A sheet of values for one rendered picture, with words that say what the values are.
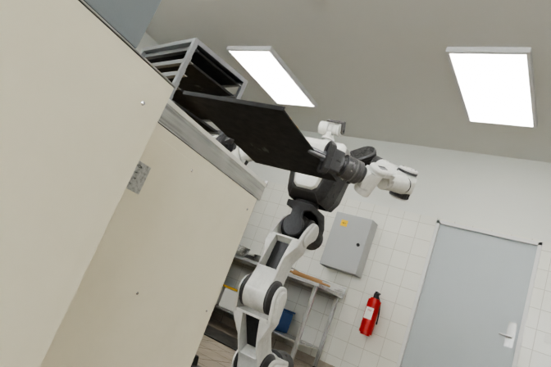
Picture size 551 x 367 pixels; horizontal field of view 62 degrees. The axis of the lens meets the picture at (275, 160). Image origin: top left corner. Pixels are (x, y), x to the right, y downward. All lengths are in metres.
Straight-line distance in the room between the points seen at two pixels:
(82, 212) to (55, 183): 0.07
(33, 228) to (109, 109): 0.19
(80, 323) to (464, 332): 4.83
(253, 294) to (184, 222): 0.85
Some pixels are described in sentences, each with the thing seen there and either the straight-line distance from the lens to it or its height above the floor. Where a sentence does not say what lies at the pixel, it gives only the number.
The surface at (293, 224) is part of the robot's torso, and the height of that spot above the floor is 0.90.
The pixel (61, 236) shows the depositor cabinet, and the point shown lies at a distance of 0.70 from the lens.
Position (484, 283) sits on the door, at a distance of 5.60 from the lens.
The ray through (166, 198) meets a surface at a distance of 1.11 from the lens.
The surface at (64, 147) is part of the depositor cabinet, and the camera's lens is 0.67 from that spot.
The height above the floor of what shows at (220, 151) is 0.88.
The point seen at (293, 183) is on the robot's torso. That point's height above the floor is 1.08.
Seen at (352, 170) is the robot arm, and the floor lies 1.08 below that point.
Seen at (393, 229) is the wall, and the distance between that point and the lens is 5.91.
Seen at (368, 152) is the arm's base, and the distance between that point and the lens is 2.12.
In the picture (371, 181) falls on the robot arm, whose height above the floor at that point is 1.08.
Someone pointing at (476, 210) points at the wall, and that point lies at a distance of 5.80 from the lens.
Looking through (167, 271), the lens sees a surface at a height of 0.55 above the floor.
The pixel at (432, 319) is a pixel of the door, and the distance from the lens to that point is 5.62.
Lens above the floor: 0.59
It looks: 15 degrees up
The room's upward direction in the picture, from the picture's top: 21 degrees clockwise
